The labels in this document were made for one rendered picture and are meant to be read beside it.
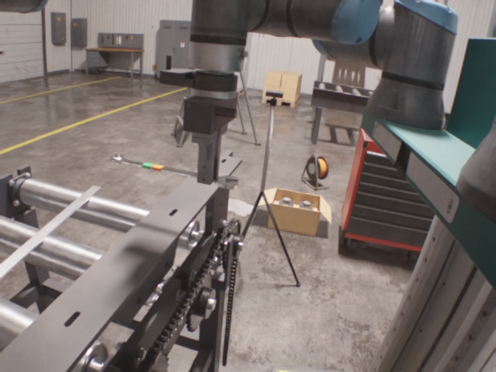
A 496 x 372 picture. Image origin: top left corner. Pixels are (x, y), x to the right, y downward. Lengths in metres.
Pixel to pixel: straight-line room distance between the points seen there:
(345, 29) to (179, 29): 10.36
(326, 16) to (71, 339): 0.56
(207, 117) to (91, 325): 0.33
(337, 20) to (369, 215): 2.22
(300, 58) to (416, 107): 9.69
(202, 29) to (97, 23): 12.63
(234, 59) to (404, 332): 0.83
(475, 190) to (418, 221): 2.34
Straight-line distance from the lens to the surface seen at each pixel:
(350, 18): 0.52
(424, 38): 0.79
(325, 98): 5.41
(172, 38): 10.93
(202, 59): 0.53
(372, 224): 2.69
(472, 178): 0.41
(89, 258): 1.04
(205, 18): 0.53
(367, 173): 2.51
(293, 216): 2.89
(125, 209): 1.27
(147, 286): 0.75
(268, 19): 0.59
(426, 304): 0.99
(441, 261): 0.90
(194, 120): 0.52
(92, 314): 0.50
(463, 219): 0.44
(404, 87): 0.79
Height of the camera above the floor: 1.52
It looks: 24 degrees down
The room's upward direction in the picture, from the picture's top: 6 degrees clockwise
